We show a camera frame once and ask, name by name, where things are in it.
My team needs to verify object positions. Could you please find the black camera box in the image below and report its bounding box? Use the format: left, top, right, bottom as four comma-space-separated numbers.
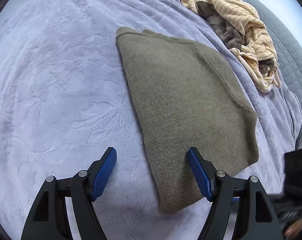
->
284, 149, 302, 195

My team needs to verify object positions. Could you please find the grey quilted headboard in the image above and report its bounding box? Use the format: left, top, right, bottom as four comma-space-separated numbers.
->
243, 0, 302, 145

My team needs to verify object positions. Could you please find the beige striped crumpled garment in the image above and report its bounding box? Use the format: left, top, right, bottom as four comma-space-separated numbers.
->
181, 0, 280, 93

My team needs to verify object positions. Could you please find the olive brown knit sweater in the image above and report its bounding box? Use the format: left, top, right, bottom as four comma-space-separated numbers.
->
116, 27, 259, 214

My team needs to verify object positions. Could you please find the lavender embossed bed blanket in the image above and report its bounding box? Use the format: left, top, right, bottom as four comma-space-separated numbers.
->
0, 0, 302, 239

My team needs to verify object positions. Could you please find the grey fuzzy garment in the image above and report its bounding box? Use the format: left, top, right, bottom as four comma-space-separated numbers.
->
196, 0, 279, 74

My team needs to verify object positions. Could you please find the person's right hand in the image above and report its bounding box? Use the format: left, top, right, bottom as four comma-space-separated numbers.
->
283, 219, 302, 240

